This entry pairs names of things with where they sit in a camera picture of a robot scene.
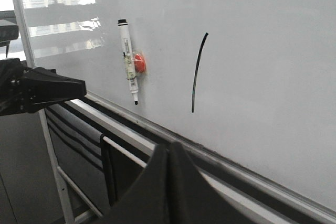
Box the white whiteboard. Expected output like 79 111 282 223
13 0 335 223

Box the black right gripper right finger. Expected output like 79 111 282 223
167 142 252 223

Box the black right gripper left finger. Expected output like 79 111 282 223
95 145 170 223

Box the white whiteboard marker black tip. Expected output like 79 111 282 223
118 19 139 105

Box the red round magnet taped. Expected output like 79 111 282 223
133 52 146 75

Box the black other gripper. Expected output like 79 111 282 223
1 58 87 116

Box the white metal stand frame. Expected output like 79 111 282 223
45 100 156 223

